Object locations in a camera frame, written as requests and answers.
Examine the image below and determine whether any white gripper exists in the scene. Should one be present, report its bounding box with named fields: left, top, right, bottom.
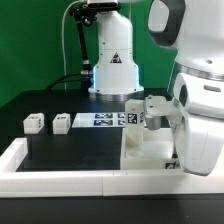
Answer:
left=173, top=73, right=224, bottom=176

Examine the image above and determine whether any white tag sheet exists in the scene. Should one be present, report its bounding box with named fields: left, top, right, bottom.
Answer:
left=72, top=112, right=125, bottom=128

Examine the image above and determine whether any black cable bundle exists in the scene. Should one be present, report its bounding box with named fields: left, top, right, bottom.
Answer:
left=45, top=73, right=91, bottom=92

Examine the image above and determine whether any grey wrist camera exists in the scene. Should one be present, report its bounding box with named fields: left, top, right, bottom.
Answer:
left=144, top=95, right=182, bottom=130

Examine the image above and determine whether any white square table top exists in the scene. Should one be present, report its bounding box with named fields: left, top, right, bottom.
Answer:
left=120, top=128, right=180, bottom=170

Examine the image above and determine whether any white U-shaped obstacle fence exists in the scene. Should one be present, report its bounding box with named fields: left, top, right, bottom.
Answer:
left=0, top=138, right=224, bottom=198

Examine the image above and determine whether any white cable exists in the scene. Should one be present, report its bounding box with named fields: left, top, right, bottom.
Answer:
left=61, top=0, right=87, bottom=90

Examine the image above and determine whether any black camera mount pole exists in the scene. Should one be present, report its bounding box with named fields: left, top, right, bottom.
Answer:
left=69, top=3, right=96, bottom=77

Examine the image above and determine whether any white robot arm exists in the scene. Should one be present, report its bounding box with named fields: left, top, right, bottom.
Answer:
left=87, top=0, right=224, bottom=176

